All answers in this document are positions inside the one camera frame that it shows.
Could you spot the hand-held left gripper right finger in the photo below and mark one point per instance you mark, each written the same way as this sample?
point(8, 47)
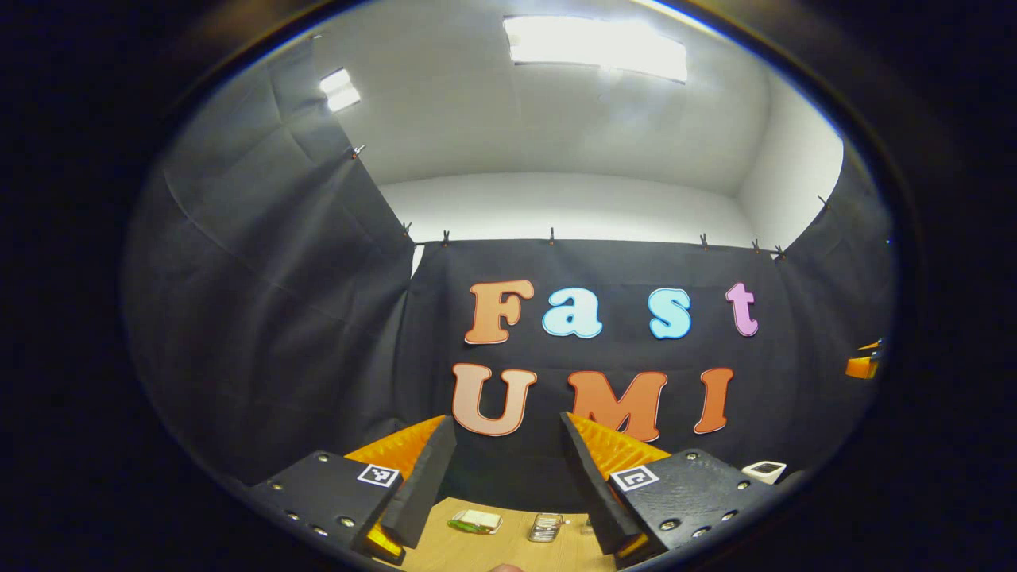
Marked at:
point(588, 485)

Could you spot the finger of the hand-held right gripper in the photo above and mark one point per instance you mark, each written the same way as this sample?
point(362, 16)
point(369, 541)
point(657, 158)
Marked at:
point(862, 367)

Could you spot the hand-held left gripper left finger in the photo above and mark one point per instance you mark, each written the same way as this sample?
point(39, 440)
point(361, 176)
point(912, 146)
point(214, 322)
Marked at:
point(429, 485)

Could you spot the small white plate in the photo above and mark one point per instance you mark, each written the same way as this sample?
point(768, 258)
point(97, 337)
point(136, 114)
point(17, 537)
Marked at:
point(498, 524)

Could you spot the white toaster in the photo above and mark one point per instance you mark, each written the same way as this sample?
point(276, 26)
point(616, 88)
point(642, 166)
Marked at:
point(764, 470)

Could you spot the black backdrop cloth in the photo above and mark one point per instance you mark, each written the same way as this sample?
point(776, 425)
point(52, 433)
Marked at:
point(262, 334)

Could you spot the row of black cloth clips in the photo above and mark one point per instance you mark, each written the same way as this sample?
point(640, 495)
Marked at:
point(551, 236)

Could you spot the small ceiling light panel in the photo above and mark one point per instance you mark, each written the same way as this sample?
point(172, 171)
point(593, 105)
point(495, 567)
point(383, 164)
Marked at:
point(340, 89)

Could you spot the large ceiling light panel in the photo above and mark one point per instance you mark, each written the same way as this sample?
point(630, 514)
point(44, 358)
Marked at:
point(596, 48)

